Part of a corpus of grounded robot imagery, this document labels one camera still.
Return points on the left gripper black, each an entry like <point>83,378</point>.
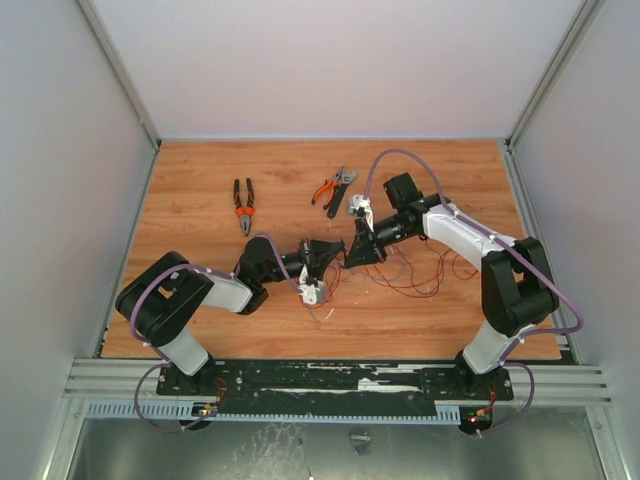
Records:
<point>318,258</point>

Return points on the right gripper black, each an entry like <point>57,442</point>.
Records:
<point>363,232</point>

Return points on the black zip tie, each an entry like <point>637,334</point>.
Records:
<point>345,257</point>

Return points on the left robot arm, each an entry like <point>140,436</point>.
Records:
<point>160,302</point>

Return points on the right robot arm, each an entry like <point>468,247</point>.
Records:
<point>513,299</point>

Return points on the small orange needle-nose pliers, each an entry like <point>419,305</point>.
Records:
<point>329,187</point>

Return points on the black adjustable wrench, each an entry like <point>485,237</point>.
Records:
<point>345,179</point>

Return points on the large orange black pliers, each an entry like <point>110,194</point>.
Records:
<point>244,210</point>

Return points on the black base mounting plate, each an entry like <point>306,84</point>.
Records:
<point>338,389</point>

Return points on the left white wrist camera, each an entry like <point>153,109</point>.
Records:
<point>312,291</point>

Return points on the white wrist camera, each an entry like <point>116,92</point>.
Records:
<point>312,291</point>
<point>360,207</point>

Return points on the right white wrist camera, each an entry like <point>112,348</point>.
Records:
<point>360,207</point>

